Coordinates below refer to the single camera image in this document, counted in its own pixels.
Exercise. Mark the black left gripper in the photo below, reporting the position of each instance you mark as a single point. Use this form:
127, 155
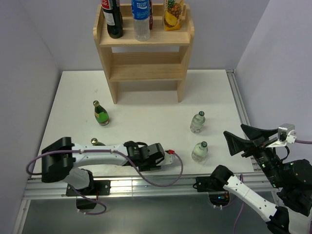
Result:
150, 166

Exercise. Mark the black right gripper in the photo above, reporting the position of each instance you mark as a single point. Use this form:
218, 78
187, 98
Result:
235, 143

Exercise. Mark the blue grape juice carton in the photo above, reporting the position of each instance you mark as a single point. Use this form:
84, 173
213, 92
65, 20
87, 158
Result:
150, 15

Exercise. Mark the Pocari Sweat bottle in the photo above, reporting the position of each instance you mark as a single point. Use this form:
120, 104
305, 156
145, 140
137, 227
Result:
141, 15

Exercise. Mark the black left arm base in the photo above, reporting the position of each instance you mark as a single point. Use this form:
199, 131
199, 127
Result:
99, 188

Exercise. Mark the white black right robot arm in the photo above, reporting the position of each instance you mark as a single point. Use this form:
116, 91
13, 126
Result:
292, 180

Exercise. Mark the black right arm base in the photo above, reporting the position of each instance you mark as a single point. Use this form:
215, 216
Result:
207, 184

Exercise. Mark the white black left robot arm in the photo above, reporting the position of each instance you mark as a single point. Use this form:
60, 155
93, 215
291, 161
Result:
65, 161

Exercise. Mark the wooden two-tier shelf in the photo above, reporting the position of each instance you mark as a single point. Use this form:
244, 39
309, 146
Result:
145, 66

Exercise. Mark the clear glass bottle front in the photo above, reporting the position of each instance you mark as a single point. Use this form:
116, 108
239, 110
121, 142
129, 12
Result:
200, 151

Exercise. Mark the clear glass bottle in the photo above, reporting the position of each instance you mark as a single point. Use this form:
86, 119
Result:
200, 151
197, 122

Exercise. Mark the clear glass bottle rear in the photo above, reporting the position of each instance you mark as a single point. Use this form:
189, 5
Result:
197, 122

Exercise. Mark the green glass bottle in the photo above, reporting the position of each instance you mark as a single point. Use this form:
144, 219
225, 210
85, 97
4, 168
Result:
95, 142

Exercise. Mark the pineapple juice carton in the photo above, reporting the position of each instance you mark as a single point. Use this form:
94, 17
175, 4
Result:
172, 14

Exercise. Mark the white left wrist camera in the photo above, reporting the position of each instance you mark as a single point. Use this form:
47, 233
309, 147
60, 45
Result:
169, 158

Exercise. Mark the aluminium frame rail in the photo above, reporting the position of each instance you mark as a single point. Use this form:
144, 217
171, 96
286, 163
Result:
147, 112

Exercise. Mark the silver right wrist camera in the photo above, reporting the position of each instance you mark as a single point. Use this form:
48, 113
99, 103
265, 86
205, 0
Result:
285, 134

